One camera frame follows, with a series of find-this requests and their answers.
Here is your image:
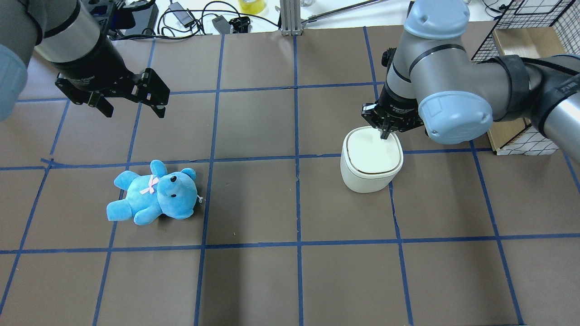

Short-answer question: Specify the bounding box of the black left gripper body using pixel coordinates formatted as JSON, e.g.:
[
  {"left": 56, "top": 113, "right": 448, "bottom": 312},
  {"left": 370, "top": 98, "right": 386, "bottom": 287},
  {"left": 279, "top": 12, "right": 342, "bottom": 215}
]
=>
[{"left": 54, "top": 35, "right": 136, "bottom": 105}]

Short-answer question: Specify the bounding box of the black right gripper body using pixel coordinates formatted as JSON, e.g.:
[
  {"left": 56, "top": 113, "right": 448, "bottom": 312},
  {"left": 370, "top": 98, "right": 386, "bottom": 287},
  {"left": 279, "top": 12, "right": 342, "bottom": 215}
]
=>
[{"left": 375, "top": 86, "right": 424, "bottom": 132}]

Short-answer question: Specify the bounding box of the white trash can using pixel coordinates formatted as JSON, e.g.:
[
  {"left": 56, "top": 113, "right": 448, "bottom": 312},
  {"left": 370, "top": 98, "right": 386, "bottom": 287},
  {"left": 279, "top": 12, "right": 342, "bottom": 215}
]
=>
[{"left": 340, "top": 126, "right": 404, "bottom": 193}]

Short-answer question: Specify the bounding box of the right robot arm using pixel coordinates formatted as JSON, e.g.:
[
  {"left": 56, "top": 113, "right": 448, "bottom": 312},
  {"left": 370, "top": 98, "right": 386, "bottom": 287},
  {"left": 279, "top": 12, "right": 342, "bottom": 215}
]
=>
[{"left": 361, "top": 0, "right": 580, "bottom": 162}]

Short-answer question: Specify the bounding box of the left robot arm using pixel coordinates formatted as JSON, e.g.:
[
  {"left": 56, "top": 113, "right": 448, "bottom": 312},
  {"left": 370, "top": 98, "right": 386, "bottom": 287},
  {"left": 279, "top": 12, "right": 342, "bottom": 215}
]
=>
[{"left": 0, "top": 0, "right": 170, "bottom": 120}]

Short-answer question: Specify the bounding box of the black device on desk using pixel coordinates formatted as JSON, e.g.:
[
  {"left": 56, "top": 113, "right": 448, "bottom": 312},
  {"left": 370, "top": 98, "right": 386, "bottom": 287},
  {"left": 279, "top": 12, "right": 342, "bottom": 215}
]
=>
[{"left": 84, "top": 0, "right": 159, "bottom": 38}]

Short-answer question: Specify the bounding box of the black power adapter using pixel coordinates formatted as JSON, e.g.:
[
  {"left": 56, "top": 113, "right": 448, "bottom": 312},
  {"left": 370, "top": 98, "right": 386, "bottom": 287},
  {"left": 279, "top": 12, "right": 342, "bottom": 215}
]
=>
[{"left": 168, "top": 2, "right": 195, "bottom": 28}]

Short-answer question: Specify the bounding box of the blue teddy bear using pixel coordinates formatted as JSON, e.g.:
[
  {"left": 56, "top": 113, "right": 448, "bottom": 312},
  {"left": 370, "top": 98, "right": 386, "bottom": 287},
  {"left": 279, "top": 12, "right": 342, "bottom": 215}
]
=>
[{"left": 106, "top": 160, "right": 203, "bottom": 225}]

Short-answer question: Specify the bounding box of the metal rod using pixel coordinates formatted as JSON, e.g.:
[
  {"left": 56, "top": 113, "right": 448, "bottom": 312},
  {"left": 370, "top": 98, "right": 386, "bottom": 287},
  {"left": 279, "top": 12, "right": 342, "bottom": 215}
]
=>
[{"left": 300, "top": 0, "right": 386, "bottom": 27}]

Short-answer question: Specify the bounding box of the yellow tape roll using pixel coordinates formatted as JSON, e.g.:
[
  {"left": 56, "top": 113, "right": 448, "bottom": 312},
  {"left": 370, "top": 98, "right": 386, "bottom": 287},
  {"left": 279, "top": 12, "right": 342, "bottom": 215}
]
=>
[{"left": 238, "top": 0, "right": 266, "bottom": 15}]

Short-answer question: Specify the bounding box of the black cable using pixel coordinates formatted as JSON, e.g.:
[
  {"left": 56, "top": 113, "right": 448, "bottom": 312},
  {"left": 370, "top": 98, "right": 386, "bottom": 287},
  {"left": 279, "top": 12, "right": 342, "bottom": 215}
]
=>
[{"left": 156, "top": 1, "right": 280, "bottom": 40}]

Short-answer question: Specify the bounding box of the aluminium frame post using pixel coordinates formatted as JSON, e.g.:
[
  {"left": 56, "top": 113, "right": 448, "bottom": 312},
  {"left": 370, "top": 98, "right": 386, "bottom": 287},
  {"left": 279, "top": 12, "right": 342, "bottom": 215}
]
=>
[{"left": 279, "top": 0, "right": 303, "bottom": 36}]

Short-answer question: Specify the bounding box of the wire basket with checkered cloth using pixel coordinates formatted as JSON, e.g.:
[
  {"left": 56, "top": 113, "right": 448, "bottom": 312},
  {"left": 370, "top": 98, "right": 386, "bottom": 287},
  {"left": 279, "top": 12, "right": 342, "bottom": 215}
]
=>
[{"left": 473, "top": 0, "right": 579, "bottom": 162}]

